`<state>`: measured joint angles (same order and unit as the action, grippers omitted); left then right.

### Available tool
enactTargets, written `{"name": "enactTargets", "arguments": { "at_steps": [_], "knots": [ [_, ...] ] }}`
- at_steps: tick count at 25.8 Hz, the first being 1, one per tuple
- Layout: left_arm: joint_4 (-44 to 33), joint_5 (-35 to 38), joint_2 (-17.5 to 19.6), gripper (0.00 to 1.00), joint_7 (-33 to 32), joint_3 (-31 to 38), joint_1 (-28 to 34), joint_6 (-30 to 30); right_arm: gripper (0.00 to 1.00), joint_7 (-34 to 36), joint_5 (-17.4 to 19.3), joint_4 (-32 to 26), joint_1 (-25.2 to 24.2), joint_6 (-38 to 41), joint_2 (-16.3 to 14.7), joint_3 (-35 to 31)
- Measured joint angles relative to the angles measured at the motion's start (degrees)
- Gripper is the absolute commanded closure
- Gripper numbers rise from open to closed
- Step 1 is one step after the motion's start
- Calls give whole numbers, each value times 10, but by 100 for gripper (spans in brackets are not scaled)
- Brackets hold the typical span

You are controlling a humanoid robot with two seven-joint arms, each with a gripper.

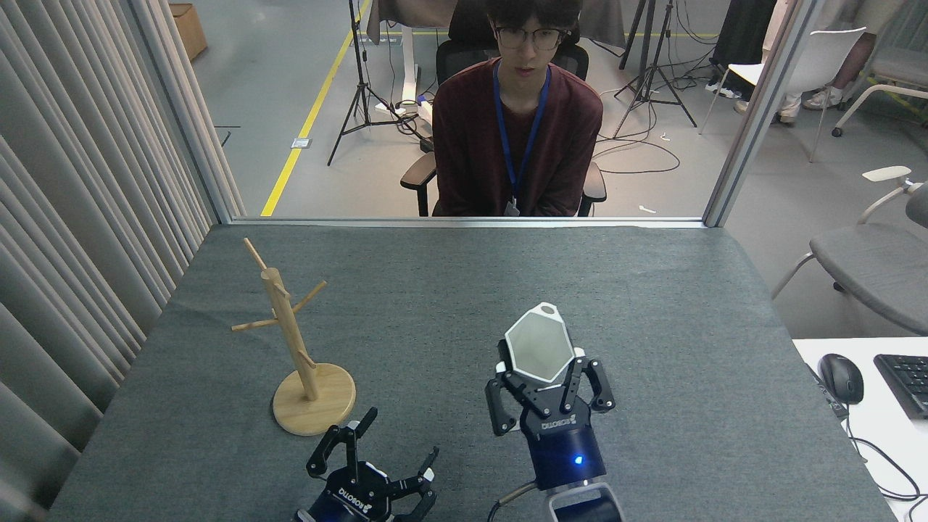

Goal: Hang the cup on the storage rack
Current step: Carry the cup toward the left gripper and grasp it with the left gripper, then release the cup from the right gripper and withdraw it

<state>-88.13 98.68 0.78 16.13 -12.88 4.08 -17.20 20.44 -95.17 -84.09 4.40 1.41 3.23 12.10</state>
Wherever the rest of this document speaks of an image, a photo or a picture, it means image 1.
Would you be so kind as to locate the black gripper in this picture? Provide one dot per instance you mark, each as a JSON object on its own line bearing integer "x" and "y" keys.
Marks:
{"x": 351, "y": 500}
{"x": 565, "y": 449}

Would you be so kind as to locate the white hexagonal cup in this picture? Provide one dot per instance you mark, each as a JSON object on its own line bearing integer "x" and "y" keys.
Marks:
{"x": 540, "y": 344}

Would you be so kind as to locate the wooden cup rack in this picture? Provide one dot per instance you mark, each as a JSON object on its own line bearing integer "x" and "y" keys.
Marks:
{"x": 312, "y": 413}

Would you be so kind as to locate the person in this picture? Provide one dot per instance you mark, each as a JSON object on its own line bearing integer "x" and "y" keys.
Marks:
{"x": 863, "y": 36}
{"x": 471, "y": 145}
{"x": 739, "y": 36}

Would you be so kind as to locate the black computer mouse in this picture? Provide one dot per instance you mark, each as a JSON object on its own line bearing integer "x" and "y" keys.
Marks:
{"x": 841, "y": 377}

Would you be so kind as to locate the white power strip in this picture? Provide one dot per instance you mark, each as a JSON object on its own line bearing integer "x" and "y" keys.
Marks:
{"x": 426, "y": 112}

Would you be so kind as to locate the white desk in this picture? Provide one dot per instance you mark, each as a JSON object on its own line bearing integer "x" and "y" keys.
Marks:
{"x": 884, "y": 449}

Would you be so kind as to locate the black tripod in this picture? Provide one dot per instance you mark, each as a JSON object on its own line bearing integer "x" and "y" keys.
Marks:
{"x": 655, "y": 69}
{"x": 360, "y": 72}

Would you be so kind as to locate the grey chair with white armrest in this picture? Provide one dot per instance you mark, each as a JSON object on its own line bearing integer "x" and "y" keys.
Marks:
{"x": 870, "y": 261}

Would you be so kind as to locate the black office chair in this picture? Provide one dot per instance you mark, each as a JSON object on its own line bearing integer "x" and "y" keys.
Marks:
{"x": 457, "y": 58}

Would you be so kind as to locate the black keyboard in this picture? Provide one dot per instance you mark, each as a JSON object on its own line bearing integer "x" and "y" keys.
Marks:
{"x": 906, "y": 380}

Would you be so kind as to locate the white desk leg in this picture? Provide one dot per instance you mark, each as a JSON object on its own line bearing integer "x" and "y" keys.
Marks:
{"x": 408, "y": 65}

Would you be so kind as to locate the beige curtain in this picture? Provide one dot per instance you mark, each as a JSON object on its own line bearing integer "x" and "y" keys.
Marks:
{"x": 72, "y": 217}

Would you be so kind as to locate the white plastic chair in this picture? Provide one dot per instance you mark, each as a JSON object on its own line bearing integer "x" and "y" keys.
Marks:
{"x": 826, "y": 58}

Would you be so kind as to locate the cardboard box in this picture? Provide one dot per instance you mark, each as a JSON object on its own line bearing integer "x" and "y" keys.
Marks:
{"x": 190, "y": 29}

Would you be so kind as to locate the silver post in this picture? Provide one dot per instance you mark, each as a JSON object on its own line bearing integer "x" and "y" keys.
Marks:
{"x": 754, "y": 123}
{"x": 181, "y": 109}

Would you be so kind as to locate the grey chair with white frame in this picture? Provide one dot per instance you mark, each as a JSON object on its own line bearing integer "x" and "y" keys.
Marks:
{"x": 899, "y": 65}

